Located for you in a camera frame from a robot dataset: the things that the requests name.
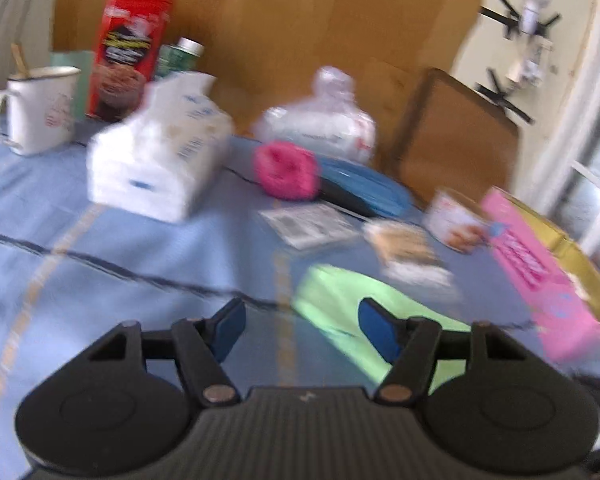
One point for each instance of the clear plastic bag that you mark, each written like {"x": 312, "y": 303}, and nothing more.
{"x": 320, "y": 130}

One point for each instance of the white power strip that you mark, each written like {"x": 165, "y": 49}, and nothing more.
{"x": 530, "y": 5}

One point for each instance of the white tissue pack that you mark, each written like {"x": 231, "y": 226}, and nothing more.
{"x": 155, "y": 170}

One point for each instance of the red snack box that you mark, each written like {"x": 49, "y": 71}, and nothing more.
{"x": 125, "y": 60}

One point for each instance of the white paper leaflet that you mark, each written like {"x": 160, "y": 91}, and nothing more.
{"x": 305, "y": 225}

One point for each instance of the blue checked tablecloth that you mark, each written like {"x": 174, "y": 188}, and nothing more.
{"x": 130, "y": 270}

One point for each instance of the blue fabric pouch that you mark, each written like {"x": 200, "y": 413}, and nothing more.
{"x": 375, "y": 185}

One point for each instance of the wooden stick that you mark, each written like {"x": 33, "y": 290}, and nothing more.
{"x": 20, "y": 60}

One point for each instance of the green bottle with silver cap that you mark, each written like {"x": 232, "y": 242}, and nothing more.
{"x": 177, "y": 60}

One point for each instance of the light green cloth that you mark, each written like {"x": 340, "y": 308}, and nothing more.
{"x": 330, "y": 305}

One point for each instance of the black tape strip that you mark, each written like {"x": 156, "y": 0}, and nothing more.
{"x": 500, "y": 14}

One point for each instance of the black case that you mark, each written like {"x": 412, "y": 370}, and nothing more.
{"x": 342, "y": 198}

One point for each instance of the pink tin box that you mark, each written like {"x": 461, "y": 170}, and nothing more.
{"x": 530, "y": 260}

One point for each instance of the white frosted glass window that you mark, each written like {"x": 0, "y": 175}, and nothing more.
{"x": 590, "y": 150}

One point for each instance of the brown woven chair back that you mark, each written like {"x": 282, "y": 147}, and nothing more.
{"x": 455, "y": 135}

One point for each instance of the round nut can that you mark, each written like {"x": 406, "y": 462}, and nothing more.
{"x": 450, "y": 220}

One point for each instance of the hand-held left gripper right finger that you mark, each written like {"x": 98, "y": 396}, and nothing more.
{"x": 377, "y": 330}

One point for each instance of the crossed black tape strips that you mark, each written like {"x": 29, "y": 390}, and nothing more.
{"x": 502, "y": 97}

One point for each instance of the pink scrunchie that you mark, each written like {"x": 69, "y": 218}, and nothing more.
{"x": 285, "y": 170}

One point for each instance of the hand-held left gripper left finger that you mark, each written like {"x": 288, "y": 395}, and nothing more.
{"x": 230, "y": 330}

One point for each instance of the white enamel mug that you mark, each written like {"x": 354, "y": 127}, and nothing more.
{"x": 40, "y": 110}

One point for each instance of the light green carton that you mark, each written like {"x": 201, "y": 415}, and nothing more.
{"x": 86, "y": 90}

